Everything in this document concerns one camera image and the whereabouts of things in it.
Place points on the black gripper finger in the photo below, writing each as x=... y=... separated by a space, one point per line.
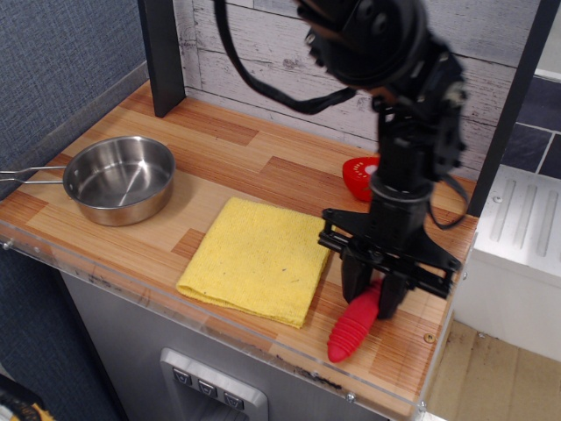
x=356 y=276
x=394 y=287

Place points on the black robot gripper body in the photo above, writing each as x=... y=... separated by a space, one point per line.
x=391 y=236

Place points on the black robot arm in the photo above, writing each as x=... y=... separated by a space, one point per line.
x=417 y=86

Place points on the yellow folded cloth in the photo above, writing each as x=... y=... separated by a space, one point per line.
x=259 y=259

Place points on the red toy tomato half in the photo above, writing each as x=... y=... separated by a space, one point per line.
x=357 y=174

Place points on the clear acrylic edge guard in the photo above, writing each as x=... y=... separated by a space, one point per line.
x=131 y=317

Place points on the silver toy dispenser panel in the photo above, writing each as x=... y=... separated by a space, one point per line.
x=200 y=392

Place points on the stainless steel pot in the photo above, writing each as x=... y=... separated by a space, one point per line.
x=114 y=182

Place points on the yellow object bottom left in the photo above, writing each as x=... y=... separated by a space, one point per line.
x=16 y=409

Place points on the black right frame post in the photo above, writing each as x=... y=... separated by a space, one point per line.
x=531 y=54

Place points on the black frame post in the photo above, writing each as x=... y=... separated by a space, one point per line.
x=531 y=54
x=163 y=55

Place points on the black left frame post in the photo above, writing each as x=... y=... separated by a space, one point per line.
x=163 y=55

